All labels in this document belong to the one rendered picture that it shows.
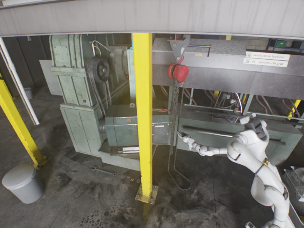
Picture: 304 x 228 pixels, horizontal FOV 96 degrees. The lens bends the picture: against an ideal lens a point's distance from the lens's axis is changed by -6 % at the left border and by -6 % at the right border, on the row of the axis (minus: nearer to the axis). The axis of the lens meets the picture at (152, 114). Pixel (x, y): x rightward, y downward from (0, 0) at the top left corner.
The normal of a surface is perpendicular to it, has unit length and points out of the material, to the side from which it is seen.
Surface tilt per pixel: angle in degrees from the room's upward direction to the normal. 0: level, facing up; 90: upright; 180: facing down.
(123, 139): 90
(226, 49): 30
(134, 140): 90
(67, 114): 90
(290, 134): 90
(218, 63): 78
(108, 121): 45
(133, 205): 0
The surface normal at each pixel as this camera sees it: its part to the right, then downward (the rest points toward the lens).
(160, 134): 0.08, 0.52
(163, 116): 0.06, -0.25
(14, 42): 0.97, 0.13
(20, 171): 0.00, -0.86
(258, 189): -0.83, 0.30
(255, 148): -0.52, 0.50
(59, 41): -0.25, 0.35
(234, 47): -0.13, -0.49
